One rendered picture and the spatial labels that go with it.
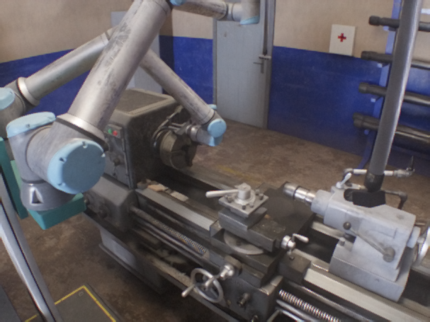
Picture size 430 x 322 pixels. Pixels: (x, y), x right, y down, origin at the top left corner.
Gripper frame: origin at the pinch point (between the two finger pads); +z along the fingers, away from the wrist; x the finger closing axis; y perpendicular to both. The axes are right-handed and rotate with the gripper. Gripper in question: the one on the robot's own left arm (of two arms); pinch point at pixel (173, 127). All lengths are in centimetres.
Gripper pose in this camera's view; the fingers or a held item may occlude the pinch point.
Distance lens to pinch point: 187.6
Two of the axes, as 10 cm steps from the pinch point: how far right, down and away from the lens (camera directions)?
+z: -7.8, -2.5, 5.7
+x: -5.7, 6.4, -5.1
